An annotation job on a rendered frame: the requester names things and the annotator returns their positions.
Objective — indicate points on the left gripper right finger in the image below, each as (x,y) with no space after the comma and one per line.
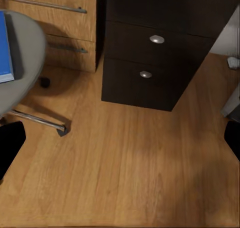
(232,137)

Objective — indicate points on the swivel chair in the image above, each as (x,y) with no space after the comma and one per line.
(28,47)

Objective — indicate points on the cabinet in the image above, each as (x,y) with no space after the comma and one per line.
(75,29)
(153,48)

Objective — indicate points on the folder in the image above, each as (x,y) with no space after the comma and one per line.
(6,66)

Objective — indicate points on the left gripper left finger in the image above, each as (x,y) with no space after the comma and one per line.
(12,137)

